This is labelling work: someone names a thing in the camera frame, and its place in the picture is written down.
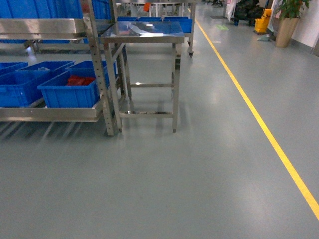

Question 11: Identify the stainless steel small table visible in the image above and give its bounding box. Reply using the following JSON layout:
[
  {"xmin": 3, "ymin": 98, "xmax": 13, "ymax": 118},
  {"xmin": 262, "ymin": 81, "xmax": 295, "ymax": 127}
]
[{"xmin": 101, "ymin": 21, "xmax": 185, "ymax": 133}]

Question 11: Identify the blue bin with red parts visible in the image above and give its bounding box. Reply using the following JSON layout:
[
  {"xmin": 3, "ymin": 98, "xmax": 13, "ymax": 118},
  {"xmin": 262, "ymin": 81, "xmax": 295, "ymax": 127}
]
[{"xmin": 37, "ymin": 71, "xmax": 100, "ymax": 108}]

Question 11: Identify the yellow mop bucket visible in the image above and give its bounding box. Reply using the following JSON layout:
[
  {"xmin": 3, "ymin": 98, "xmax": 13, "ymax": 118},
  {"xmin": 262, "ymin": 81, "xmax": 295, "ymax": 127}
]
[{"xmin": 254, "ymin": 9, "xmax": 272, "ymax": 34}]

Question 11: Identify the tan planter with plant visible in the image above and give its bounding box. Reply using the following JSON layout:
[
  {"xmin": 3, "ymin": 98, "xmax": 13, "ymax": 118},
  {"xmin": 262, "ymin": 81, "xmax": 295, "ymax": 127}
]
[{"xmin": 275, "ymin": 0, "xmax": 311, "ymax": 48}]

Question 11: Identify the stainless steel shelf rack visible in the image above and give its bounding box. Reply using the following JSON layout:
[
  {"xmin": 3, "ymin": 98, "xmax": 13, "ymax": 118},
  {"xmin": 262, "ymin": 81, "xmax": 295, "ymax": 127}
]
[{"xmin": 0, "ymin": 0, "xmax": 121, "ymax": 135}]

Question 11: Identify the blue bin lower middle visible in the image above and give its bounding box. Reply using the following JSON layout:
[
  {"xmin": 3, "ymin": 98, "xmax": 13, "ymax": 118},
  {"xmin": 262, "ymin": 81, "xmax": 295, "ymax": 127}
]
[{"xmin": 0, "ymin": 61, "xmax": 75, "ymax": 108}]

